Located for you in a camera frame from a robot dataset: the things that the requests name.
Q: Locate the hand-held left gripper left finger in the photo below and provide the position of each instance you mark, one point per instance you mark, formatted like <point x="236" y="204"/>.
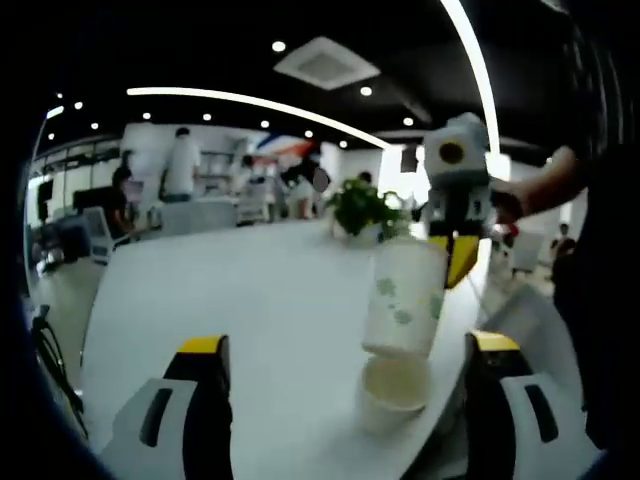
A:
<point x="205" y="410"/>

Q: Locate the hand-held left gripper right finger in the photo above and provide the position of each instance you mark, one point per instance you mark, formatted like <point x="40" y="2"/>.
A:
<point x="487" y="415"/>

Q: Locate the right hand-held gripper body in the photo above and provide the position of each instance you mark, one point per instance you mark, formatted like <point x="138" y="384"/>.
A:
<point x="457" y="170"/>

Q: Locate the green-print paper cup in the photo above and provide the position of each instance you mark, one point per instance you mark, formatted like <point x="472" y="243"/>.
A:
<point x="400" y="300"/>
<point x="395" y="400"/>

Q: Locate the person's right hand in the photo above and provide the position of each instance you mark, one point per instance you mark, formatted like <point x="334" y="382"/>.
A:
<point x="522" y="197"/>

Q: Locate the potted green plant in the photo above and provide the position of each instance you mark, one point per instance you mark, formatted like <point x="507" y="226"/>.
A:
<point x="360" y="205"/>

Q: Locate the grey black-edged chair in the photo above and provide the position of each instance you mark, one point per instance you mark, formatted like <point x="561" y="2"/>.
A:
<point x="540" y="330"/>

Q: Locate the curved ceiling light strip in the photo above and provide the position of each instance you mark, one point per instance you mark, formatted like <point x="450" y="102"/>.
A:
<point x="475" y="60"/>
<point x="250" y="100"/>

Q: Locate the white table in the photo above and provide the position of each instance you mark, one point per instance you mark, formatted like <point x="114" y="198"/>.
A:
<point x="225" y="290"/>

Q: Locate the black tripod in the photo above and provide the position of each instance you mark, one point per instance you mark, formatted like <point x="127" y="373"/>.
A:
<point x="70" y="395"/>

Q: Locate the ceiling air vent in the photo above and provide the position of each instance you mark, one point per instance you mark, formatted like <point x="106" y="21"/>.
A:
<point x="327" y="62"/>

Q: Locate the grey counter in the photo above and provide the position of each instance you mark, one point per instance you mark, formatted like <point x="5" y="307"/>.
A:
<point x="200" y="216"/>

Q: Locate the white office chair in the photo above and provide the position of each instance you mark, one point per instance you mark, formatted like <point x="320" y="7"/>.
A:
<point x="99" y="235"/>

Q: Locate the black display screen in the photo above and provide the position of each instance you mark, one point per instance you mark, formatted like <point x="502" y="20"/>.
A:
<point x="45" y="197"/>

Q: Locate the red blue wall graphic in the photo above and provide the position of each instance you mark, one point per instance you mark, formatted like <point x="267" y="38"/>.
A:
<point x="285" y="146"/>

